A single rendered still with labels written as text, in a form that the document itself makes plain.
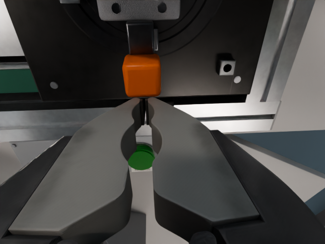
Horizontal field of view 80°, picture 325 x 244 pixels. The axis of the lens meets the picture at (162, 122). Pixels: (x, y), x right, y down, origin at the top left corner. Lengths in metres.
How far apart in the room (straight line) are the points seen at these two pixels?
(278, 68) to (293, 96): 0.17
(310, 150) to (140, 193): 1.73
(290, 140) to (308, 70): 1.47
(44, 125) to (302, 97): 0.43
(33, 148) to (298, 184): 0.59
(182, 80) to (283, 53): 0.12
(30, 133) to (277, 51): 0.32
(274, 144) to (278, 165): 1.28
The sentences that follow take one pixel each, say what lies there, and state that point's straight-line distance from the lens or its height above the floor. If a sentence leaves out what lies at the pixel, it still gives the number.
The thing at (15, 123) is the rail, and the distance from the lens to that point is 0.31.
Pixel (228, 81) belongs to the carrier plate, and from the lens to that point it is 0.24.
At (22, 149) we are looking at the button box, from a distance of 0.33.
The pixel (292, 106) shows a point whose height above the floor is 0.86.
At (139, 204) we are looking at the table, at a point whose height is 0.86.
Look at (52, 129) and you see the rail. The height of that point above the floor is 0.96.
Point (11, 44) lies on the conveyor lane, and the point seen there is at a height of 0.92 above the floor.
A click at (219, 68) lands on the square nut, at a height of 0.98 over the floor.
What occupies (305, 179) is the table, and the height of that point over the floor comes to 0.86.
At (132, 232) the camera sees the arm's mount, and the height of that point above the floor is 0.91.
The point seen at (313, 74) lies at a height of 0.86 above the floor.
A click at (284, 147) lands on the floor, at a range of 1.90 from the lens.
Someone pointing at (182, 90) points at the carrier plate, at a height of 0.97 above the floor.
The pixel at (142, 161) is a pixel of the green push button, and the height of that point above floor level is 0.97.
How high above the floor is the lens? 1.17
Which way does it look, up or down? 57 degrees down
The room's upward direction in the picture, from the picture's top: 174 degrees clockwise
